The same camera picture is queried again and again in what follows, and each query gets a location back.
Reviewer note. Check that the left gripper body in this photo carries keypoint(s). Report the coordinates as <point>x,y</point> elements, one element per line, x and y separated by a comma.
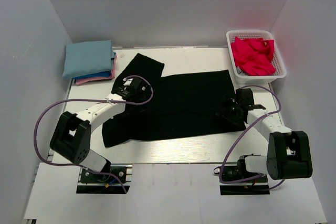
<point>140,98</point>

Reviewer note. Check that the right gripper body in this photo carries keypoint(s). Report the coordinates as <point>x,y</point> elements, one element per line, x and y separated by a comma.
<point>231,112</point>

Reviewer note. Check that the black t-shirt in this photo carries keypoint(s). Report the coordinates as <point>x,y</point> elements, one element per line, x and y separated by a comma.
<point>182,105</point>

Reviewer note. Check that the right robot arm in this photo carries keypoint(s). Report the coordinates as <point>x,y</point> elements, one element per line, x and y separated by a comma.
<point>288,153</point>

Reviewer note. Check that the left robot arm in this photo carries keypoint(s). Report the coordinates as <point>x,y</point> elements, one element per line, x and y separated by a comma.
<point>72,136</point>

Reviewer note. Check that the white plastic basket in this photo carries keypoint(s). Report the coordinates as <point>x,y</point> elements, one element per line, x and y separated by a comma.
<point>277,62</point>

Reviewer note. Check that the red t-shirt in basket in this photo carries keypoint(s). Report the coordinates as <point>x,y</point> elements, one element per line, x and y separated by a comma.
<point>254,56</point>

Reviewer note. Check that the pink folded t-shirt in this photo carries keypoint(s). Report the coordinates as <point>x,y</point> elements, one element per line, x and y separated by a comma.
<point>82,81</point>

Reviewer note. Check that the light blue folded t-shirt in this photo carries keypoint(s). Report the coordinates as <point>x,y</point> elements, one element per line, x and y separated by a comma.
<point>88,58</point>

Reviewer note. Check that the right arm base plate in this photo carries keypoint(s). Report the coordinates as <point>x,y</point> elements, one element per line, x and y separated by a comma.
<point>239,182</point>

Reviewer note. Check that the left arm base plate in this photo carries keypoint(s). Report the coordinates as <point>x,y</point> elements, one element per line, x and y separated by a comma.
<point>89,183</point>

